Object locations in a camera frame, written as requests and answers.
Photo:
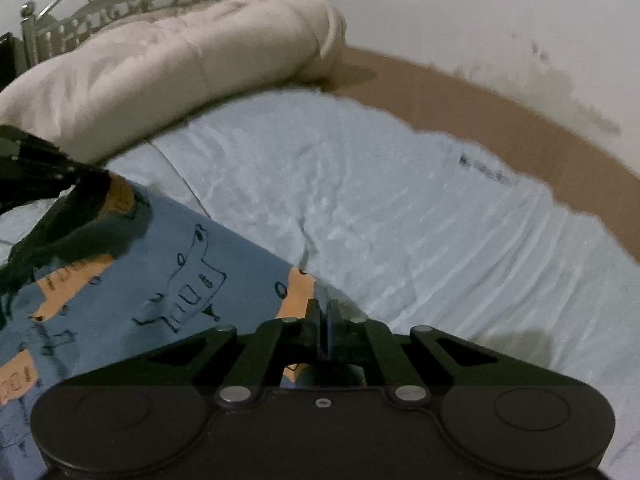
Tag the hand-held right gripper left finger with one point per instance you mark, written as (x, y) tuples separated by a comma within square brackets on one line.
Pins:
[(313, 322)]

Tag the metal bed headboard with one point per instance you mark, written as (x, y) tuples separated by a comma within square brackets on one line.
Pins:
[(50, 30)]

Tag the cream comforter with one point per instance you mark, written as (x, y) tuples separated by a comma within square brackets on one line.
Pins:
[(175, 70)]

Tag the light blue ribbed blanket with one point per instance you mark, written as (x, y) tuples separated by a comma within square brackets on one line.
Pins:
[(400, 220)]

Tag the brown mattress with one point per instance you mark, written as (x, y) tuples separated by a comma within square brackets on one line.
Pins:
[(500, 110)]

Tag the dark object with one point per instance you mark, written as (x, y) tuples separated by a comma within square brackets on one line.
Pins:
[(9, 60)]

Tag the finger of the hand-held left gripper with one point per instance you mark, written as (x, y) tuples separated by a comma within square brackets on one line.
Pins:
[(95, 232), (45, 157)]

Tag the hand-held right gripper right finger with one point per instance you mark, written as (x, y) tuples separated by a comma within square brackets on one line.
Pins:
[(332, 322)]

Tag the blue printed pants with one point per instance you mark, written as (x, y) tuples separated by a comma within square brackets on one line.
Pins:
[(165, 280)]

